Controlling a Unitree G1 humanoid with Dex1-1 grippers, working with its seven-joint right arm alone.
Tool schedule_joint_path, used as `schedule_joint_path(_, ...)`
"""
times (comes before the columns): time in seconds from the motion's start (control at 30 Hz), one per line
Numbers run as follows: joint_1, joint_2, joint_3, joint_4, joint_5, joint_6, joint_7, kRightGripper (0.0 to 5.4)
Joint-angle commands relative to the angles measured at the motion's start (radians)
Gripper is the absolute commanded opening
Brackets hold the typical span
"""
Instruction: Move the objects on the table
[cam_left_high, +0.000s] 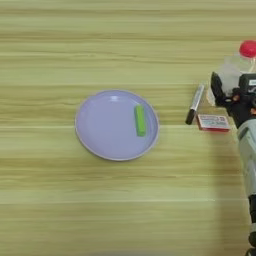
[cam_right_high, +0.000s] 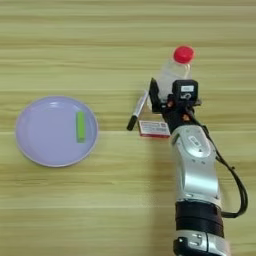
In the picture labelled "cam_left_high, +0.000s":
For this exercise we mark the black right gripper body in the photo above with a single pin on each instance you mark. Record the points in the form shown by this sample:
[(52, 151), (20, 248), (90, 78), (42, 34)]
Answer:
[(243, 108)]

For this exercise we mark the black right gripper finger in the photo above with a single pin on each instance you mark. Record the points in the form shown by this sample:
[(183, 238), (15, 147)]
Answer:
[(218, 91)]

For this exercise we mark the silver marker black cap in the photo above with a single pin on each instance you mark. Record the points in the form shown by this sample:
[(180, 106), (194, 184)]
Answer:
[(196, 101)]

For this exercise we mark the clear bottle red cap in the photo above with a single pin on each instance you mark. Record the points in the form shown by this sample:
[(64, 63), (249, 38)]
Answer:
[(233, 71)]

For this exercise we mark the small red white card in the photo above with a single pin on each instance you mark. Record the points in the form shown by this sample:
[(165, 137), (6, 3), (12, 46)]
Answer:
[(213, 122)]

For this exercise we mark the green rectangular block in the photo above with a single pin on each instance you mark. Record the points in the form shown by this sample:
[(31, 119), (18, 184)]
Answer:
[(140, 120)]

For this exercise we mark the round purple plate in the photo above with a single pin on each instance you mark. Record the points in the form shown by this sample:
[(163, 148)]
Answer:
[(106, 130)]

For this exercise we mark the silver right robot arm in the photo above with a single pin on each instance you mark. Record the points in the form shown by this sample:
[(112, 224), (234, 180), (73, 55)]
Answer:
[(249, 156)]

